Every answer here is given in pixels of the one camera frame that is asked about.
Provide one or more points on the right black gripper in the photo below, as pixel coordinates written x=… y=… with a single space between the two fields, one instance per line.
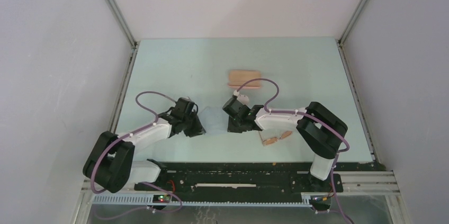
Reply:
x=232 y=128

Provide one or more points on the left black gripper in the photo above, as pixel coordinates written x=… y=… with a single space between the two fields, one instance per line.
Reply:
x=198 y=130

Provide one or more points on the pink glasses case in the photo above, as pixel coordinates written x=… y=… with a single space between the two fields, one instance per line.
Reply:
x=236 y=78

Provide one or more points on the light blue cleaning cloth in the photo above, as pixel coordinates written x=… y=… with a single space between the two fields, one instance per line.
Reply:
x=214 y=120

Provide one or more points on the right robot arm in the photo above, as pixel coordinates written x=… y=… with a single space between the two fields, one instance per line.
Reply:
x=321 y=129

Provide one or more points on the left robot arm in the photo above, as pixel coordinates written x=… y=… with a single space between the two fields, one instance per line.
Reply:
x=110 y=163

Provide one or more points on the orange tinted sunglasses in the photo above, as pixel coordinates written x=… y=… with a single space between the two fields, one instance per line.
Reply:
x=269 y=137

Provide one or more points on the left controller board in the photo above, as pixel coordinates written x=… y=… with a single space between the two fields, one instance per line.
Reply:
x=161 y=198

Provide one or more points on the controller board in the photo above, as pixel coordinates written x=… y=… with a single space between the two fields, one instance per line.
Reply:
x=326 y=200
x=161 y=198

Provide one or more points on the right controller board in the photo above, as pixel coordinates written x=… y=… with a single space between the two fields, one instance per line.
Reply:
x=326 y=200

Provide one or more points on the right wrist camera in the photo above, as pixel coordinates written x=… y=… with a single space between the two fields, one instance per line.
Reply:
x=243 y=99

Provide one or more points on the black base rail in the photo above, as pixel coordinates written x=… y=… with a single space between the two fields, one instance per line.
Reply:
x=237 y=181

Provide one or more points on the white cable duct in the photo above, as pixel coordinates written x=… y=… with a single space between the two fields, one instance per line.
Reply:
x=151 y=199

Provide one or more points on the right aluminium frame post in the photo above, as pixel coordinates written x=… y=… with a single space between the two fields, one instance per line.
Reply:
x=352 y=21

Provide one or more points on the aluminium frame post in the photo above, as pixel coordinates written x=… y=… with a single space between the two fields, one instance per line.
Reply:
x=118 y=15
x=352 y=21

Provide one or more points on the aluminium extrusion rail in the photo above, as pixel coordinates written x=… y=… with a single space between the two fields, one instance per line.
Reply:
x=369 y=183

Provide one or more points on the left aluminium frame post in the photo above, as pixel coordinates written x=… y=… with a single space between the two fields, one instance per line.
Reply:
x=118 y=15

